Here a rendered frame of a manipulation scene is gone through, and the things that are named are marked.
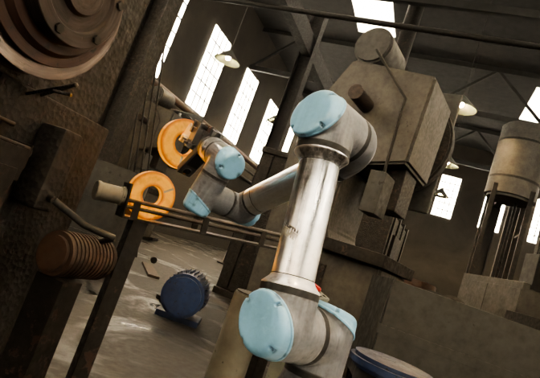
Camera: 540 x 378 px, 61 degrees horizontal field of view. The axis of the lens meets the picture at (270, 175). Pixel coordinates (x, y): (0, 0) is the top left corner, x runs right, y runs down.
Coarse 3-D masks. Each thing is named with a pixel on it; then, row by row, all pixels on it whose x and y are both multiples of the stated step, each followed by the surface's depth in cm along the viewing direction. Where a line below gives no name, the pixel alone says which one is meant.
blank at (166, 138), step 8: (176, 120) 140; (184, 120) 142; (168, 128) 139; (176, 128) 140; (184, 128) 142; (160, 136) 139; (168, 136) 139; (176, 136) 140; (160, 144) 138; (168, 144) 139; (160, 152) 139; (168, 152) 139; (176, 152) 140; (168, 160) 139; (176, 160) 141; (176, 168) 143
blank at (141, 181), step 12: (132, 180) 145; (144, 180) 145; (156, 180) 148; (168, 180) 150; (132, 192) 143; (168, 192) 150; (132, 204) 144; (168, 204) 150; (144, 216) 146; (156, 216) 148
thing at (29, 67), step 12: (0, 36) 106; (0, 48) 107; (12, 48) 109; (108, 48) 137; (12, 60) 110; (24, 60) 113; (96, 60) 134; (36, 72) 117; (48, 72) 120; (60, 72) 124; (72, 72) 127
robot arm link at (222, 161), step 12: (216, 144) 119; (204, 156) 121; (216, 156) 114; (228, 156) 113; (240, 156) 115; (204, 168) 117; (216, 168) 114; (228, 168) 114; (240, 168) 115; (228, 180) 118
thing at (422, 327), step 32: (384, 288) 270; (416, 288) 256; (384, 320) 254; (416, 320) 253; (448, 320) 253; (480, 320) 252; (384, 352) 252; (416, 352) 251; (448, 352) 249; (480, 352) 249; (512, 352) 248
